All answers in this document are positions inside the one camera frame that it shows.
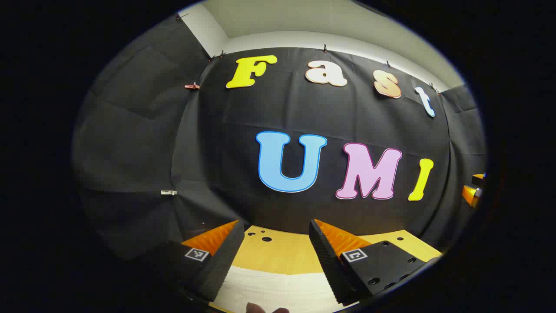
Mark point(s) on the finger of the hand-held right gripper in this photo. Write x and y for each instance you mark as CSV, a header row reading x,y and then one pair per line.
x,y
478,177
470,194

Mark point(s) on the white cloth clip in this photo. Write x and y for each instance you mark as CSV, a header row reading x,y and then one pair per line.
x,y
168,192

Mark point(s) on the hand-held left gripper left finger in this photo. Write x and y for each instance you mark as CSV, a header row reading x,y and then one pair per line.
x,y
228,256

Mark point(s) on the white jeans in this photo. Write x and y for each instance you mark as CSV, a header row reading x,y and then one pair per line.
x,y
278,291

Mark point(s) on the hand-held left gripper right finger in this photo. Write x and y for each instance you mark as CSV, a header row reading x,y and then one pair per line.
x,y
328,261

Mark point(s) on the black backdrop cloth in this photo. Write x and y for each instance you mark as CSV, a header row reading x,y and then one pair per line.
x,y
217,152

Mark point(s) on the red cloth clip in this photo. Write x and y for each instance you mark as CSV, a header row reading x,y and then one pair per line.
x,y
191,86

